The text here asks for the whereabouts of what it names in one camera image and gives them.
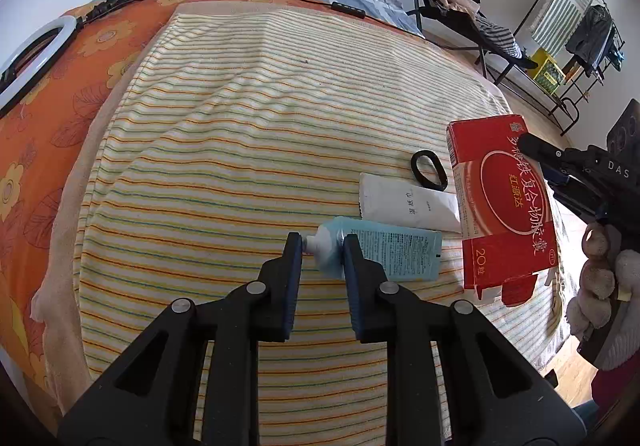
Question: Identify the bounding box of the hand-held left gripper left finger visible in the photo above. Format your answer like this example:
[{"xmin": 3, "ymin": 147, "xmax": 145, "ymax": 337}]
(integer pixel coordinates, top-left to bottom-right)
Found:
[{"xmin": 57, "ymin": 232, "xmax": 304, "ymax": 446}]

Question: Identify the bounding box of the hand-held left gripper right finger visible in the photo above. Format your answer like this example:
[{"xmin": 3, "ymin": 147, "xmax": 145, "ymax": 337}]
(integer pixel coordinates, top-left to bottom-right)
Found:
[{"xmin": 341, "ymin": 233, "xmax": 588, "ymax": 446}]

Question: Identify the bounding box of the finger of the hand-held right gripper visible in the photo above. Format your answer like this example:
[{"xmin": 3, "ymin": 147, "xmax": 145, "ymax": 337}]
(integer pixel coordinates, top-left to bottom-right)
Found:
[
  {"xmin": 539, "ymin": 165, "xmax": 613, "ymax": 224},
  {"xmin": 517, "ymin": 132, "xmax": 598, "ymax": 169}
]

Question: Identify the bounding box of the light blue tube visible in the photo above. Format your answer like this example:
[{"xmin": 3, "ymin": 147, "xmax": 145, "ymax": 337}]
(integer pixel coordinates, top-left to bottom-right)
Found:
[{"xmin": 305, "ymin": 216, "xmax": 443, "ymax": 283}]

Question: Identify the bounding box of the red cardboard box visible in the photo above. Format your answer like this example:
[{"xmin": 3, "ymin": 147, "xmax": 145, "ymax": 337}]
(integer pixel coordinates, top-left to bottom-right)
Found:
[{"xmin": 446, "ymin": 114, "xmax": 558, "ymax": 305}]

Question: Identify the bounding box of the person's right hand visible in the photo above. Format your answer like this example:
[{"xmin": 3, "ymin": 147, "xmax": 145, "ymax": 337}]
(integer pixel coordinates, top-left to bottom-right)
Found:
[{"xmin": 566, "ymin": 222, "xmax": 640, "ymax": 339}]

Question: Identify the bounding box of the black clothes rack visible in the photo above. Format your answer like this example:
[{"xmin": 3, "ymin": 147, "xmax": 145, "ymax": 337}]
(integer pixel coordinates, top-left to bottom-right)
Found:
[{"xmin": 492, "ymin": 0, "xmax": 628, "ymax": 137}]

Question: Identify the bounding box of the yellow crate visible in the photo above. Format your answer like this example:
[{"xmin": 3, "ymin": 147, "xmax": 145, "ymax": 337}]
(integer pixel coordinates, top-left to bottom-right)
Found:
[{"xmin": 530, "ymin": 48, "xmax": 566, "ymax": 92}]

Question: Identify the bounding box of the white tube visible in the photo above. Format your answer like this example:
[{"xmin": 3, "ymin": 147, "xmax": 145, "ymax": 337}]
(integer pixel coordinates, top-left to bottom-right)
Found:
[{"xmin": 359, "ymin": 172, "xmax": 461, "ymax": 233}]

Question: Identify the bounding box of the blue hanging garment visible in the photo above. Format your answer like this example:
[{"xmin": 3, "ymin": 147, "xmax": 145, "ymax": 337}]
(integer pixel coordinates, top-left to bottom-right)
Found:
[{"xmin": 607, "ymin": 38, "xmax": 626, "ymax": 72}]

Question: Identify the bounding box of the striped grey garment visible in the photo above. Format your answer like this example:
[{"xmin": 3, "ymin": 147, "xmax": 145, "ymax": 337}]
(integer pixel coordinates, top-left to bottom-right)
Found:
[{"xmin": 472, "ymin": 16, "xmax": 523, "ymax": 59}]

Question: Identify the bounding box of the dark hanging jacket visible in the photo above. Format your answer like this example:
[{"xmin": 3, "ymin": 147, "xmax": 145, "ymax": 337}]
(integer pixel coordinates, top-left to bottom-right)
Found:
[{"xmin": 566, "ymin": 5, "xmax": 615, "ymax": 72}]

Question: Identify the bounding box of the green striped hanging towel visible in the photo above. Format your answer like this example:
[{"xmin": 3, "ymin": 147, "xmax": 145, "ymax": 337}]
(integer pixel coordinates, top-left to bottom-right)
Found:
[{"xmin": 530, "ymin": 0, "xmax": 601, "ymax": 54}]

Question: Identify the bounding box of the striped yellow towel blanket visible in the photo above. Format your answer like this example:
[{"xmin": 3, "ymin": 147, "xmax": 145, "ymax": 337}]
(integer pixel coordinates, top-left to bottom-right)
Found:
[{"xmin": 72, "ymin": 8, "xmax": 566, "ymax": 446}]

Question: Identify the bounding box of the red garment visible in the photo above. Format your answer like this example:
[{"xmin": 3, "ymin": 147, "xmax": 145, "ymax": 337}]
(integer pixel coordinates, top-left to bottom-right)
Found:
[{"xmin": 595, "ymin": 366, "xmax": 640, "ymax": 422}]

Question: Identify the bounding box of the beige terry blanket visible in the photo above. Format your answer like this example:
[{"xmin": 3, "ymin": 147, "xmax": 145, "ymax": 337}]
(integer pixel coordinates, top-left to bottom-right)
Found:
[{"xmin": 30, "ymin": 1, "xmax": 576, "ymax": 417}]

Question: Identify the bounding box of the orange floral bedsheet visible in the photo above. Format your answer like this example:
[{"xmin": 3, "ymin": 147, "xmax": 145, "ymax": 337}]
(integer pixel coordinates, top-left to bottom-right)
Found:
[{"xmin": 0, "ymin": 0, "xmax": 241, "ymax": 387}]

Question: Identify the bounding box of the black hair ring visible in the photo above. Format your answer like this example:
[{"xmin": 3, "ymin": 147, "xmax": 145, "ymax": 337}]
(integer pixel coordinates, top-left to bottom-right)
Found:
[{"xmin": 411, "ymin": 151, "xmax": 449, "ymax": 190}]

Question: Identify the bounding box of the black cable remote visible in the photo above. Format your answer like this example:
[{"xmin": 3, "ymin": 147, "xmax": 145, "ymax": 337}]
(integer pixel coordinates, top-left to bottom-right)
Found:
[{"xmin": 331, "ymin": 2, "xmax": 366, "ymax": 19}]

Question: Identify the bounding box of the white ring light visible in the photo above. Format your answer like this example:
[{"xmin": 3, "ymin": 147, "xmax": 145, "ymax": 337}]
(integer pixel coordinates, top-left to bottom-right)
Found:
[{"xmin": 0, "ymin": 16, "xmax": 83, "ymax": 119}]

